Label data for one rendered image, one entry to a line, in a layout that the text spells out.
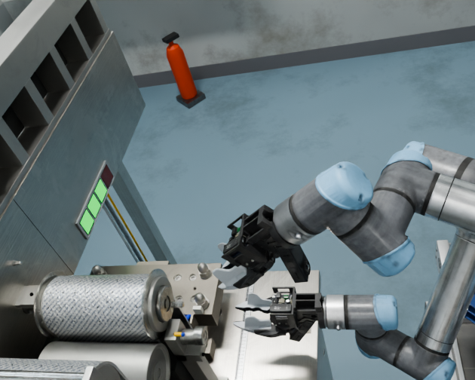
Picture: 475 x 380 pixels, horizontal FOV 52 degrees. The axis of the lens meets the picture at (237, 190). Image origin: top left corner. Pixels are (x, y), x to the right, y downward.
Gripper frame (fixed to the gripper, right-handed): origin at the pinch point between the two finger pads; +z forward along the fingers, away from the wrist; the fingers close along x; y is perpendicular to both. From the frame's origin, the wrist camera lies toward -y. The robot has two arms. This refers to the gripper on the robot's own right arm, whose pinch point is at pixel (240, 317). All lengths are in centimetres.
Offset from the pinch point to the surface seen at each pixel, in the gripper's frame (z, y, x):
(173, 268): 23.6, -6.0, -18.7
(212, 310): 9.5, -6.4, -5.4
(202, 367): 8.8, -4.5, 10.6
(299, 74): 13, -109, -268
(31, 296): 42.5, 20.0, 6.4
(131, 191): 62, -28, -72
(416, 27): -73, -92, -283
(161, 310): 11.6, 17.7, 8.6
